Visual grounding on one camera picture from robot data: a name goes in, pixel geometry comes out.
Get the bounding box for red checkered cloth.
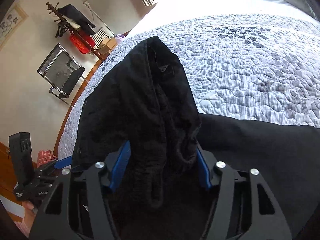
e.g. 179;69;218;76
37;150;58;168

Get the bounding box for grey quilted bedspread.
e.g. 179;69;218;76
57;14;319;159

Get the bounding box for black padded pants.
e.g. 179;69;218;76
72;37;319;239

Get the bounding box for person's left hand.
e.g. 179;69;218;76
22;200;37;216

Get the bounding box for red bag on rack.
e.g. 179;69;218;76
69;34;95;54

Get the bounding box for wooden coat rack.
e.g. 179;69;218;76
46;2;106;61

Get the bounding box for black jacket on rack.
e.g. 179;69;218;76
57;4;96;35

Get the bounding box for white wire rack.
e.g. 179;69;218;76
91;27;109;47

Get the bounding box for framed wall picture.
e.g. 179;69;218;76
0;4;28;49

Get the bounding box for stacked cardboard boxes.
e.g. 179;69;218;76
98;37;117;55

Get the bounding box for black mesh office chair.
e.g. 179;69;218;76
37;43;88;108

